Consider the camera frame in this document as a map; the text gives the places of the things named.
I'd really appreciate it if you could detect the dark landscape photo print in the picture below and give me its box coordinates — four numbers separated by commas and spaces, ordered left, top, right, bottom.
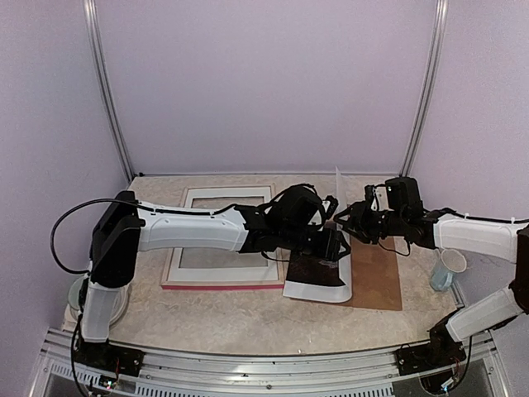
283, 222, 353, 304

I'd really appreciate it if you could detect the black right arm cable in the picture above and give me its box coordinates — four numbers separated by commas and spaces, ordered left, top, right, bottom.
379, 208, 529, 257

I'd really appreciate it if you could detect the white photo mat board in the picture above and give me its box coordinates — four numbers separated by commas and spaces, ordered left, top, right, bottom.
169, 188, 279, 282

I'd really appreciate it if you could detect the aluminium corner post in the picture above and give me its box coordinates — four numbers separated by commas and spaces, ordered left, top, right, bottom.
399, 0, 449, 176
83, 0, 135, 183

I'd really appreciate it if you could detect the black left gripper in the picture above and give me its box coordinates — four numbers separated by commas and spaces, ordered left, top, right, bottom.
281, 225, 352, 263

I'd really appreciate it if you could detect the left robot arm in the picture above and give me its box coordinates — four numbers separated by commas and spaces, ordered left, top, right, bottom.
72, 184, 350, 371

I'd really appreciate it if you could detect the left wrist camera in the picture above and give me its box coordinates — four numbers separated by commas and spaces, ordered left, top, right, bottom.
322, 195, 339, 220

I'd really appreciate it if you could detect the light blue ceramic mug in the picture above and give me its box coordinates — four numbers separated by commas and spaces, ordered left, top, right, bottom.
429, 249, 467, 292

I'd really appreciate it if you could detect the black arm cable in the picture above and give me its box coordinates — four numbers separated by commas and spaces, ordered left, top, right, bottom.
49, 198, 232, 276
379, 208, 529, 257

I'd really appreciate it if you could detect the green ceramic bowl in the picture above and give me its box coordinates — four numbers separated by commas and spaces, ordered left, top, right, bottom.
68, 277, 88, 310

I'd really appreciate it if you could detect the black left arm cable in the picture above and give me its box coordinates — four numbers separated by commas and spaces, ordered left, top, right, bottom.
49, 198, 232, 276

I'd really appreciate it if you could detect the right aluminium corner post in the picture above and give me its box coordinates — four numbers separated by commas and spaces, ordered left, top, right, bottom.
399, 0, 449, 176

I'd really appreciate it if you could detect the pink wooden picture frame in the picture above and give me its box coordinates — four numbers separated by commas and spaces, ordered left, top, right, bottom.
160, 184, 288, 291

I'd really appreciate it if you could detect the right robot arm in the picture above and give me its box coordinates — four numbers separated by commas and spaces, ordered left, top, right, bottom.
334, 176, 528, 375

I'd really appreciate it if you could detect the clear acrylic glass sheet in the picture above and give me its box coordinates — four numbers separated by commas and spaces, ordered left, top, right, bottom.
179, 196, 267, 269

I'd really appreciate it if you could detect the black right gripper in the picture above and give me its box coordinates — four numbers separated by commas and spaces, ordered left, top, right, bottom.
336, 200, 407, 245

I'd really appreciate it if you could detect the left aluminium corner post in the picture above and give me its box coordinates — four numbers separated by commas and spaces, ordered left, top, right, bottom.
83, 0, 135, 183

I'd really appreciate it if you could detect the brown cardboard backing board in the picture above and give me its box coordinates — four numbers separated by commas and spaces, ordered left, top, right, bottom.
338, 237, 403, 312

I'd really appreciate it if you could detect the aluminium front rail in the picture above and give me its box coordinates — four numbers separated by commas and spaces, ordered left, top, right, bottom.
41, 326, 501, 397

